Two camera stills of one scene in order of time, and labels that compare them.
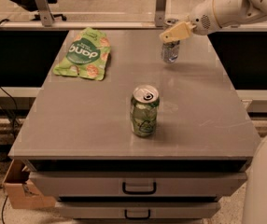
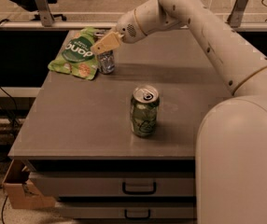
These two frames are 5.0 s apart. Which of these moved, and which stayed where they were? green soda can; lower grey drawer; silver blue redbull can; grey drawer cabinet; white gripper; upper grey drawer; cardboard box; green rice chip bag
Moved: white gripper; silver blue redbull can; green rice chip bag
Stayed: green soda can; cardboard box; grey drawer cabinet; upper grey drawer; lower grey drawer
